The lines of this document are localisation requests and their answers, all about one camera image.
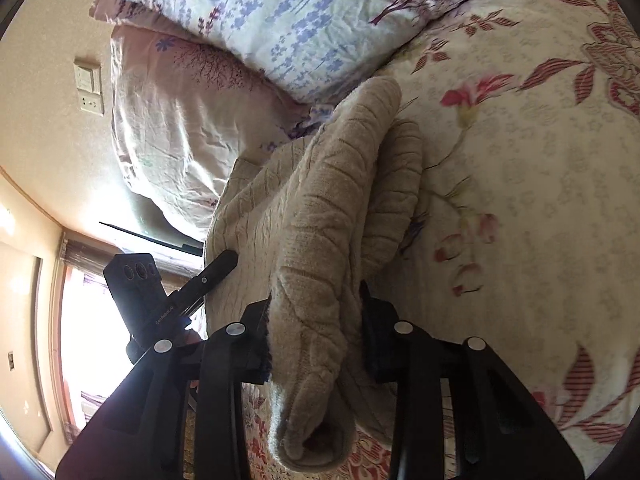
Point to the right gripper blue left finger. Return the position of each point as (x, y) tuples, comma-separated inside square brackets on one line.
[(175, 396)]

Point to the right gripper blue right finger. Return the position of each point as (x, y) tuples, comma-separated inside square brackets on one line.
[(463, 392)]

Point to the beige cable knit sweater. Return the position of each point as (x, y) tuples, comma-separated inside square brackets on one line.
[(321, 215)]

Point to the dark bedside monitor screen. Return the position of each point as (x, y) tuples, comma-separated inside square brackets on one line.
[(139, 217)]

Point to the pink floral left pillow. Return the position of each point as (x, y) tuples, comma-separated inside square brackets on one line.
[(182, 114)]

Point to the pink lavender print right pillow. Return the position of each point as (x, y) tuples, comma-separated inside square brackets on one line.
[(315, 50)]

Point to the floral bed sheet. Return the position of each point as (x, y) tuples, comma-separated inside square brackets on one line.
[(526, 180)]

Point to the window with wooden frame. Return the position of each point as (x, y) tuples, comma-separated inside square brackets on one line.
[(91, 335)]

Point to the white wall switch socket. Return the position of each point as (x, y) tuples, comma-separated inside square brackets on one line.
[(88, 82)]

